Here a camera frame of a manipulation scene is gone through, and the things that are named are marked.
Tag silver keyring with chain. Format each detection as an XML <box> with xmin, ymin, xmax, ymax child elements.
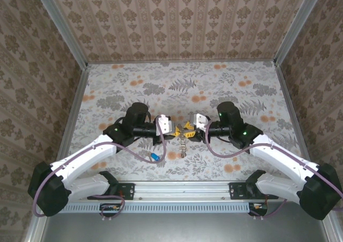
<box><xmin>178</xmin><ymin>125</ymin><xmax>190</xmax><ymax>159</ymax></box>

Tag grey metal sheet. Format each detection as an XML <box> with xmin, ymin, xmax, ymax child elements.
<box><xmin>40</xmin><ymin>212</ymin><xmax>331</xmax><ymax>242</ymax></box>

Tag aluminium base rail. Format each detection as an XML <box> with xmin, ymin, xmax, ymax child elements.
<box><xmin>64</xmin><ymin>181</ymin><xmax>295</xmax><ymax>201</ymax></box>

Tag aluminium table side rail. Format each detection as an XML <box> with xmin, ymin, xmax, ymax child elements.
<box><xmin>57</xmin><ymin>66</ymin><xmax>91</xmax><ymax>157</ymax></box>
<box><xmin>274</xmin><ymin>62</ymin><xmax>314</xmax><ymax>168</ymax></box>

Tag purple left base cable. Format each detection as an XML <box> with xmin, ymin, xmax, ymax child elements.
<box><xmin>87</xmin><ymin>195</ymin><xmax>126</xmax><ymax>223</ymax></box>

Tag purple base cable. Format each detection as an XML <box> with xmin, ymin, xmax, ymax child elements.
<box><xmin>87</xmin><ymin>195</ymin><xmax>126</xmax><ymax>223</ymax></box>
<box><xmin>248</xmin><ymin>198</ymin><xmax>286</xmax><ymax>220</ymax></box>

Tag white slotted cable duct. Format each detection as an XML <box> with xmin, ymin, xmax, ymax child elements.
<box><xmin>64</xmin><ymin>202</ymin><xmax>251</xmax><ymax>214</ymax></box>

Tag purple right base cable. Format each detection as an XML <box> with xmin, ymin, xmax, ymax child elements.
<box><xmin>248</xmin><ymin>198</ymin><xmax>286</xmax><ymax>220</ymax></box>

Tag aluminium frame post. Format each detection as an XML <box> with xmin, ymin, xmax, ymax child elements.
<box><xmin>273</xmin><ymin>0</ymin><xmax>326</xmax><ymax>66</ymax></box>
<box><xmin>31</xmin><ymin>0</ymin><xmax>88</xmax><ymax>69</ymax></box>

